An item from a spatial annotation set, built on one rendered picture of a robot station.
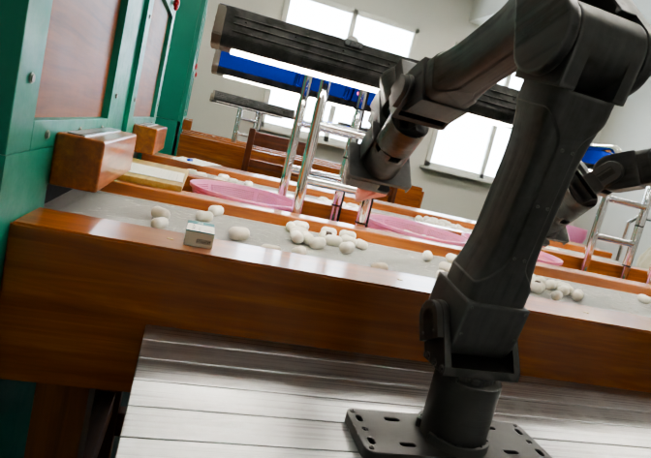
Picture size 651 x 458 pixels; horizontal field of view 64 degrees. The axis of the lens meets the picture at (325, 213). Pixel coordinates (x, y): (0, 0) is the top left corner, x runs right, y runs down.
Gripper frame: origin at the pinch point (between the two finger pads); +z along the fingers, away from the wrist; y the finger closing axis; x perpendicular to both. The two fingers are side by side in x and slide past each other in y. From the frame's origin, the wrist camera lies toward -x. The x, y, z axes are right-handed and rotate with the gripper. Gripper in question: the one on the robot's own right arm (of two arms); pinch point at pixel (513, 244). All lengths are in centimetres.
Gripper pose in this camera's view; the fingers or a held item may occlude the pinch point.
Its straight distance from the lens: 109.7
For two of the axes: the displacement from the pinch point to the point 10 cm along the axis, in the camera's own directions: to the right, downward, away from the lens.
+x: -0.3, 8.5, -5.3
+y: -9.5, -1.9, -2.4
